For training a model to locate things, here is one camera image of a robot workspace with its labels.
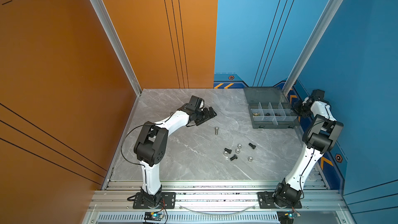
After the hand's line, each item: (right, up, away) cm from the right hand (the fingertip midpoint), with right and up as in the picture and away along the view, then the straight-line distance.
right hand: (293, 107), depth 102 cm
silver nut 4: (-33, -28, -15) cm, 46 cm away
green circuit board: (-82, -50, -31) cm, 101 cm away
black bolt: (-45, -25, -13) cm, 53 cm away
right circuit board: (-22, -50, -31) cm, 63 cm away
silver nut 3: (-40, -25, -12) cm, 48 cm away
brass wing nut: (-23, -4, +4) cm, 24 cm away
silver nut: (-47, -26, -14) cm, 55 cm away
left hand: (-54, -4, -8) cm, 55 cm away
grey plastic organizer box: (-14, 0, +4) cm, 14 cm away
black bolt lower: (-42, -28, -15) cm, 53 cm away
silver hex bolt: (-51, -14, -5) cm, 53 cm away
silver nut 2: (-38, -22, -10) cm, 45 cm away
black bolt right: (-30, -23, -11) cm, 39 cm away
